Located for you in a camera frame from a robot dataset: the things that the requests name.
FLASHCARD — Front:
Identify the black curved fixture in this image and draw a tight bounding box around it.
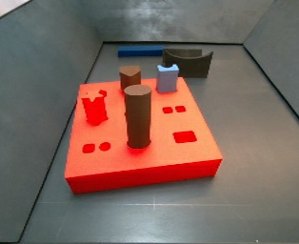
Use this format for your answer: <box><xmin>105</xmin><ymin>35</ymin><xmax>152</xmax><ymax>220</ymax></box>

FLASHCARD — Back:
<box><xmin>163</xmin><ymin>49</ymin><xmax>213</xmax><ymax>78</ymax></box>

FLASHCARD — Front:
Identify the light blue notched peg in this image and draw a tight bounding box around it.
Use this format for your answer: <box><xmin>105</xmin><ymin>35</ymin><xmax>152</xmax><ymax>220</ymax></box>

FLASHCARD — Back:
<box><xmin>156</xmin><ymin>64</ymin><xmax>179</xmax><ymax>93</ymax></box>

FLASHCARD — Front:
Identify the tall brown cylinder peg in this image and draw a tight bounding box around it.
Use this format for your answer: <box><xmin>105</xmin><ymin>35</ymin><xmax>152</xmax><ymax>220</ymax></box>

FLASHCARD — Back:
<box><xmin>124</xmin><ymin>85</ymin><xmax>151</xmax><ymax>149</ymax></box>

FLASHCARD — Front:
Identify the red notched peg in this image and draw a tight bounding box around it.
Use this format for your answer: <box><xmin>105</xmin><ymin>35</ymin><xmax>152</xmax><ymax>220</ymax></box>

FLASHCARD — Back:
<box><xmin>81</xmin><ymin>90</ymin><xmax>108</xmax><ymax>126</ymax></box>

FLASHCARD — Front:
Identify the dark blue rectangular bar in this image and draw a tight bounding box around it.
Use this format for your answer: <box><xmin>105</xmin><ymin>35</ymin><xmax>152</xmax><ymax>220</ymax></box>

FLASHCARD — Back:
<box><xmin>119</xmin><ymin>46</ymin><xmax>164</xmax><ymax>57</ymax></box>

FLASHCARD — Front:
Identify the red peg board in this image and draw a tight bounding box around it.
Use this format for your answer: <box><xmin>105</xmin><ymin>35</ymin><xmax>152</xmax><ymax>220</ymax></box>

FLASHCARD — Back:
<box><xmin>65</xmin><ymin>79</ymin><xmax>223</xmax><ymax>193</ymax></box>

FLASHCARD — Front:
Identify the short brown pentagon peg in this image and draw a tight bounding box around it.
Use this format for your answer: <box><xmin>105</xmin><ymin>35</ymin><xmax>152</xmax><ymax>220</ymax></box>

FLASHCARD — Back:
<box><xmin>120</xmin><ymin>66</ymin><xmax>141</xmax><ymax>90</ymax></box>

